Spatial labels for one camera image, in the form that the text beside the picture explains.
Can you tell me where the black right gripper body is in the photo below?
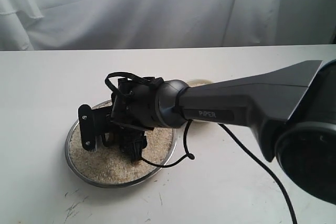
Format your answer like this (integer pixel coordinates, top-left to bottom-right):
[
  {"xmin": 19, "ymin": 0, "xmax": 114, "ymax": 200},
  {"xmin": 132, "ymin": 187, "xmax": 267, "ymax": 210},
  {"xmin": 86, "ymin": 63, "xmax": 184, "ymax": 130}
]
[{"xmin": 104, "ymin": 77, "xmax": 164, "ymax": 162}]

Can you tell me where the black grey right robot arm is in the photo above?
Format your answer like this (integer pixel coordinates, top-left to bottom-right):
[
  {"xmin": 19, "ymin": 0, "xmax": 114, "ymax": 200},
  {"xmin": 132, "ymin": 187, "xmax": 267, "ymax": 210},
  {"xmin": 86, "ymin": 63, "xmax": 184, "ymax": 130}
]
[{"xmin": 78, "ymin": 60, "xmax": 335, "ymax": 204}]

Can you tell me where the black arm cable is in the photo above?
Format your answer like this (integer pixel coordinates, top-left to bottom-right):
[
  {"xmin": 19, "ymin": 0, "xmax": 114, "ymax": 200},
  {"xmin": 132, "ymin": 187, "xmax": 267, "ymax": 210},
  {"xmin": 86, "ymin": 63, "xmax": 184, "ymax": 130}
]
[{"xmin": 104, "ymin": 71, "xmax": 299, "ymax": 224}]

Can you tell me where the white floral ceramic bowl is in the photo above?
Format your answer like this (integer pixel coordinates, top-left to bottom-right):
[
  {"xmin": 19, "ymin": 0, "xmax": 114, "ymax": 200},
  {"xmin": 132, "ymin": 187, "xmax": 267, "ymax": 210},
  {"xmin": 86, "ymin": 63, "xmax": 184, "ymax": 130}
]
[{"xmin": 186, "ymin": 78, "xmax": 214, "ymax": 125}]

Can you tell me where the white backdrop curtain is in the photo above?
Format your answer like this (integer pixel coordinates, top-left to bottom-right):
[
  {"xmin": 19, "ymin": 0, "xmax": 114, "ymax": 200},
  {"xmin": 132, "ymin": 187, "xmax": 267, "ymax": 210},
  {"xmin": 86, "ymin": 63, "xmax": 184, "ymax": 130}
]
[{"xmin": 1, "ymin": 0, "xmax": 335, "ymax": 50}]

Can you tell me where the round steel rice tray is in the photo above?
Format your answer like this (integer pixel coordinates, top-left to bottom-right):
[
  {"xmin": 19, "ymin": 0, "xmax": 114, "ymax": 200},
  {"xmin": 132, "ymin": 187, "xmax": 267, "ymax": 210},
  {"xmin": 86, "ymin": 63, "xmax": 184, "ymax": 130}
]
[{"xmin": 64, "ymin": 100, "xmax": 177, "ymax": 189}]

